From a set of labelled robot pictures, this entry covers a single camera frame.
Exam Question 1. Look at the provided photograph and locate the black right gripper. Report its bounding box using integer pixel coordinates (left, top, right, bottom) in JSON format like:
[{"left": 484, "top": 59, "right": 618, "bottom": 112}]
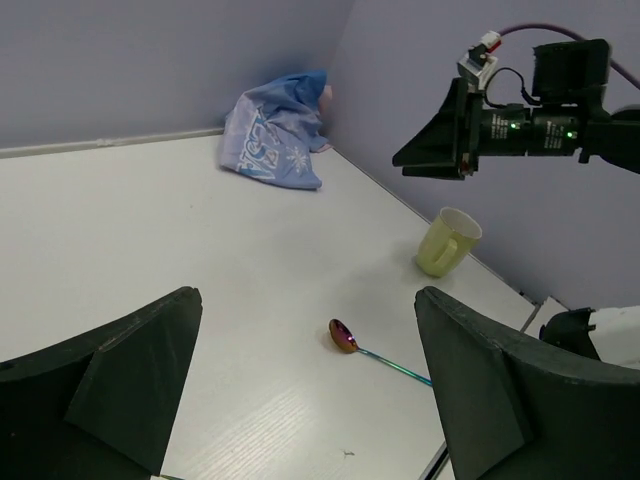
[{"left": 392, "top": 39, "right": 639, "bottom": 180}]

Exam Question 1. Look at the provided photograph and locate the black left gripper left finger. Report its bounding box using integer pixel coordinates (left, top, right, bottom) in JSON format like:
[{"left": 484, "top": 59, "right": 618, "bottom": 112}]
[{"left": 1, "top": 287, "right": 203, "bottom": 477}]

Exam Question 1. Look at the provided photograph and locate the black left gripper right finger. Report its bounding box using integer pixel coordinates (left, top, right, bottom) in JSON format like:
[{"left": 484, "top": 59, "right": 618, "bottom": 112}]
[{"left": 415, "top": 287, "right": 639, "bottom": 479}]

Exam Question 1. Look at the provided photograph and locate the yellow-green ceramic mug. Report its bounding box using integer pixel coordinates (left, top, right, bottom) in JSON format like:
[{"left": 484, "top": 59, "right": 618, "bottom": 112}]
[{"left": 415, "top": 207, "right": 483, "bottom": 278}]

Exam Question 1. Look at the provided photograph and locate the blue Elsa cloth placemat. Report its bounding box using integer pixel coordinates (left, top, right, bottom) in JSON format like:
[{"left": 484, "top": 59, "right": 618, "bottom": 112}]
[{"left": 218, "top": 70, "right": 332, "bottom": 191}]

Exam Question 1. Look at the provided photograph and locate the iridescent rainbow metal spoon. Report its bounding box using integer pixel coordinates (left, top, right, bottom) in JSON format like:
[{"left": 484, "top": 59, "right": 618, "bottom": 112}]
[{"left": 328, "top": 319, "right": 433, "bottom": 387}]

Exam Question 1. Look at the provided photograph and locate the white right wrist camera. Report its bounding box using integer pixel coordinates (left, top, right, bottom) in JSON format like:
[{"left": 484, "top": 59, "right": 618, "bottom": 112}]
[{"left": 457, "top": 31, "right": 502, "bottom": 93}]

